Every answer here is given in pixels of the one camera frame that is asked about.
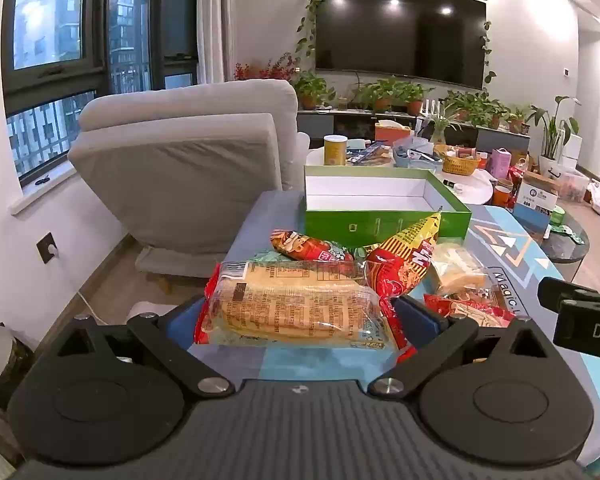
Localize grey armchair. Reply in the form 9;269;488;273
67;80;311;282

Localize red chips bag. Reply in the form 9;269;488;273
270;229;355;264

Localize blue plastic basin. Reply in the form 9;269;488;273
392;136;437;169

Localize large leaf plant white pot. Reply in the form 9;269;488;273
527;95;584;179

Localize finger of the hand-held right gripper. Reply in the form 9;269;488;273
537;277;600;311

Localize clear bread packet red edges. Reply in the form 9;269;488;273
194;260;397;352

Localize wall television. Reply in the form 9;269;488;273
314;0;487;90

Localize wall socket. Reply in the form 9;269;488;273
36;231;59;265

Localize clear plastic storage bin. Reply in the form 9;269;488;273
554;162;591;204

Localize white curtain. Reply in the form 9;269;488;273
196;0;239;85

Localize orange tissue box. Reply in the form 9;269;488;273
374;120;417;144

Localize white round table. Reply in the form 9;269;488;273
305;144;494;207

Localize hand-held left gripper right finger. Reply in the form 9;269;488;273
369;295;561;401

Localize dark framed window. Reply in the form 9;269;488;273
0;0;202;187

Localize spider plant in vase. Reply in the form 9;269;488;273
429;104;464;146

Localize white cable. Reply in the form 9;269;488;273
77;287;114;326

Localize red flower plant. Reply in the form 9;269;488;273
233;54;299;82

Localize red plastic bag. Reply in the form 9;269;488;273
507;164;526;196

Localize green cardboard box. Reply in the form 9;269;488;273
303;165;474;249

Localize red and yellow snack bag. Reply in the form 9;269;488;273
366;212;442;363

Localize yellow snack can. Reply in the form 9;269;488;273
323;134;349;166

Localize potted green plant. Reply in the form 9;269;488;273
352;77;399;112
394;80;435;116
290;72;337;110
480;99;511;130
444;90;486;122

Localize yellow woven basket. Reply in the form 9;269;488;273
441;152;481;176

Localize dark blue snack packet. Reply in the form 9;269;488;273
347;140;394;166

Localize dark round coffee table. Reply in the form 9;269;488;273
537;204;591;284

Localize television cabinet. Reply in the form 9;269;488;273
297;108;531;154

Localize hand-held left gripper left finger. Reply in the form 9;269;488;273
55;295;236;401

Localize yellow wafer packet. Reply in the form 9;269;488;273
429;241;492;297

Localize red and white snack bag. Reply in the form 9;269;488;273
424;293;517;330

